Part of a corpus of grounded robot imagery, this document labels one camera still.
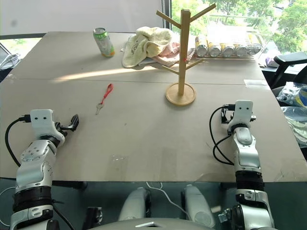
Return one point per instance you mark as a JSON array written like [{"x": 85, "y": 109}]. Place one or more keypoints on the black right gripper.
[{"x": 230, "y": 117}]

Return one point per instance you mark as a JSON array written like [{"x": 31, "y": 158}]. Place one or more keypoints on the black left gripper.
[{"x": 62, "y": 127}]

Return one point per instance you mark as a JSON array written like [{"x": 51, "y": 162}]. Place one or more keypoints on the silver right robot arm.
[{"x": 247, "y": 153}]

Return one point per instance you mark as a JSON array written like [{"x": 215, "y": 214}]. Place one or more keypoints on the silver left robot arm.
[{"x": 33, "y": 165}]

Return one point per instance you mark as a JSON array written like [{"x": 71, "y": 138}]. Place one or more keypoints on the clear tape patch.
[
  {"x": 119, "y": 158},
  {"x": 254, "y": 82}
]

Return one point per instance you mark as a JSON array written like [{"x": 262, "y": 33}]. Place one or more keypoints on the clear plastic bag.
[{"x": 297, "y": 124}]

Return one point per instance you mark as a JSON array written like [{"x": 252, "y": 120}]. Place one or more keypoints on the blue yellow plastic bag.
[{"x": 296, "y": 94}]

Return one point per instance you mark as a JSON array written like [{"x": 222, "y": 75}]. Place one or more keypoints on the purple cloth item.
[{"x": 271, "y": 62}]

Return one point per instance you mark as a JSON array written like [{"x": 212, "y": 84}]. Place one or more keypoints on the silver yellow drink can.
[
  {"x": 214, "y": 49},
  {"x": 228, "y": 50},
  {"x": 241, "y": 50},
  {"x": 202, "y": 48},
  {"x": 254, "y": 49}
]

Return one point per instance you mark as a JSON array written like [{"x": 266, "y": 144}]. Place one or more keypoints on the black office chair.
[{"x": 284, "y": 64}]

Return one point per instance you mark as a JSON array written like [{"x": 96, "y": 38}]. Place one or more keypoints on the wooden tree hanger stand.
[{"x": 182, "y": 72}]

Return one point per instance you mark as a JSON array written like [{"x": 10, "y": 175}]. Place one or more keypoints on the green drink can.
[{"x": 104, "y": 43}]

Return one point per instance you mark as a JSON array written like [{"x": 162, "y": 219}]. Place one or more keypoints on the pink towel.
[{"x": 169, "y": 54}]

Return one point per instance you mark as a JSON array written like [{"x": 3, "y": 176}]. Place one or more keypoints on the black table leg foot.
[{"x": 92, "y": 218}]

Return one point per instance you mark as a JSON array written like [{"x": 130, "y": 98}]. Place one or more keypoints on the silver right robot leg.
[{"x": 199, "y": 206}]

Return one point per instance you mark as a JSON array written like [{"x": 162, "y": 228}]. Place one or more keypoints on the silver robot leg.
[
  {"x": 199, "y": 206},
  {"x": 134, "y": 203}
]

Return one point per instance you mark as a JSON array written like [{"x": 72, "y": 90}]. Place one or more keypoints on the silver left robot leg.
[{"x": 134, "y": 203}]

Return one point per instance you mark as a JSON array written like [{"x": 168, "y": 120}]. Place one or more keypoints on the cream yellow towel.
[{"x": 146, "y": 45}]

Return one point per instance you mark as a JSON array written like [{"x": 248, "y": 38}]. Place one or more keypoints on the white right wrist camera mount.
[{"x": 242, "y": 112}]

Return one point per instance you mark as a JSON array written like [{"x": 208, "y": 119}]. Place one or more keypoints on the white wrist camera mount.
[
  {"x": 242, "y": 112},
  {"x": 42, "y": 124}
]

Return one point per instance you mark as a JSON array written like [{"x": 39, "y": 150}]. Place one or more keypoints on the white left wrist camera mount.
[{"x": 42, "y": 124}]

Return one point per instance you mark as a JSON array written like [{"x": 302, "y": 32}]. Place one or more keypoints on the black table frame bar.
[{"x": 72, "y": 185}]

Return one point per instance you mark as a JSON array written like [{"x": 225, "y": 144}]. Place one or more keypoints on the dark window frame post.
[{"x": 166, "y": 14}]

